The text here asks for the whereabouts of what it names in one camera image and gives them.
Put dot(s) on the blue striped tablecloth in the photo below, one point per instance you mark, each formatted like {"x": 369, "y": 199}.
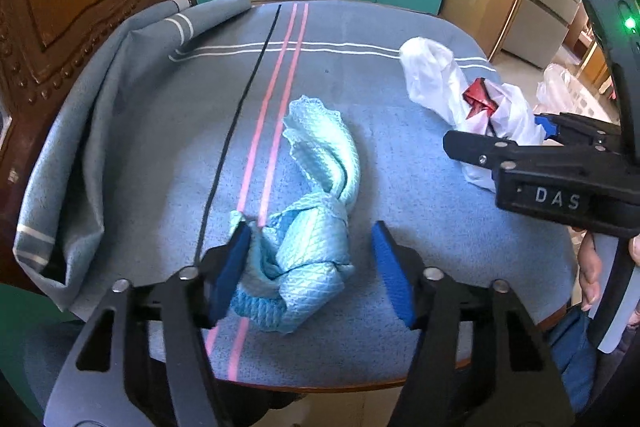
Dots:
{"x": 350, "y": 67}

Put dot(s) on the white plastic bag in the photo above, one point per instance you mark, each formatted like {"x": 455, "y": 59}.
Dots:
{"x": 435, "y": 72}

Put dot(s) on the light teal cloth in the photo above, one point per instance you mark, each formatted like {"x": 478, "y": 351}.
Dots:
{"x": 320, "y": 227}

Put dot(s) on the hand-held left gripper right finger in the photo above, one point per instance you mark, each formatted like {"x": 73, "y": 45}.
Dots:
{"x": 395, "y": 274}

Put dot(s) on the red foil wrapper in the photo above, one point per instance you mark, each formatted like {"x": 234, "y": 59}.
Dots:
{"x": 480, "y": 99}

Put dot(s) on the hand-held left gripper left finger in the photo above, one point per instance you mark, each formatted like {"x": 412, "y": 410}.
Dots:
{"x": 234, "y": 269}

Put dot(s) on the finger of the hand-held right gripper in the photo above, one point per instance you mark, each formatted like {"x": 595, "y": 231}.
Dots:
{"x": 472, "y": 149}
{"x": 580, "y": 129}

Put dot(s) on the person's right hand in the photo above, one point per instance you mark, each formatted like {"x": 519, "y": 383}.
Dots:
{"x": 590, "y": 277}

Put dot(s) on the white lattice plastic basket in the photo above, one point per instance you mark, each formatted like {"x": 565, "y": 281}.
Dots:
{"x": 570, "y": 92}

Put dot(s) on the wooden table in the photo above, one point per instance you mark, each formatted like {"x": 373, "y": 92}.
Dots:
{"x": 350, "y": 384}

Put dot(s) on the clear plastic bin liner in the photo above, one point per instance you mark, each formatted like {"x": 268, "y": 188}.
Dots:
{"x": 552, "y": 79}

